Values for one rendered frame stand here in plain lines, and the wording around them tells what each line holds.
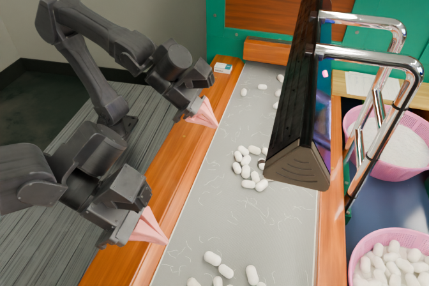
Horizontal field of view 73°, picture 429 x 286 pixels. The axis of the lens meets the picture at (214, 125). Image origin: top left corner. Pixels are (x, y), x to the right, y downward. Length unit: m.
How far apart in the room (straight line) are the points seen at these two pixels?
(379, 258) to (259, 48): 0.72
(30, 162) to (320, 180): 0.36
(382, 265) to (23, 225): 0.82
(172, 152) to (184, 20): 1.38
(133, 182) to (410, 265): 0.57
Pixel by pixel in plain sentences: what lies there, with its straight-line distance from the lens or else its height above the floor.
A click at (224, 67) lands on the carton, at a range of 1.07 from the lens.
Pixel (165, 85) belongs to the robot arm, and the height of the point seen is 0.97.
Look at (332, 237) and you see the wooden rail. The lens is 0.69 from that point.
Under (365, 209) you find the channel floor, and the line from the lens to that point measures 0.87.
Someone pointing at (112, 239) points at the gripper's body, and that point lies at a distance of 0.47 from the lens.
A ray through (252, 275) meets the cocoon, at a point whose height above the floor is 0.76.
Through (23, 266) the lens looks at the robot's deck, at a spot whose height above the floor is 0.67.
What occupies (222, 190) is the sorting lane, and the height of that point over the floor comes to 0.74.
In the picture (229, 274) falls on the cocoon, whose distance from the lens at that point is 0.63.
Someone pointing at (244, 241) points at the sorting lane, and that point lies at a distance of 0.67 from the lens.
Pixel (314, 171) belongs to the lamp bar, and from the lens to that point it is 0.36.
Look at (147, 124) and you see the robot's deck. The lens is 1.03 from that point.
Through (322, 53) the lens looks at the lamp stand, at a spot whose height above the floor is 1.11.
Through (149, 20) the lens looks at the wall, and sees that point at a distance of 2.14.
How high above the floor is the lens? 1.34
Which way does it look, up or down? 42 degrees down
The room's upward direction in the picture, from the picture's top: straight up
